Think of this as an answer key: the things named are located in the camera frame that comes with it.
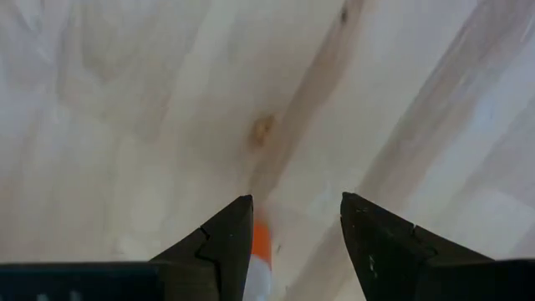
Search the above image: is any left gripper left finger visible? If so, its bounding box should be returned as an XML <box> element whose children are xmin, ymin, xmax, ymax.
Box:
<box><xmin>150</xmin><ymin>194</ymin><xmax>255</xmax><ymax>301</ymax></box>

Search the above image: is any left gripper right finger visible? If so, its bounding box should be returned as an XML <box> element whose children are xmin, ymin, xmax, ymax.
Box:
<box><xmin>340</xmin><ymin>191</ymin><xmax>494</xmax><ymax>301</ymax></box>

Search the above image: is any small orange dropper bottle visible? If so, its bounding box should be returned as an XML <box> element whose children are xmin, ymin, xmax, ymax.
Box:
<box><xmin>242</xmin><ymin>208</ymin><xmax>275</xmax><ymax>301</ymax></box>

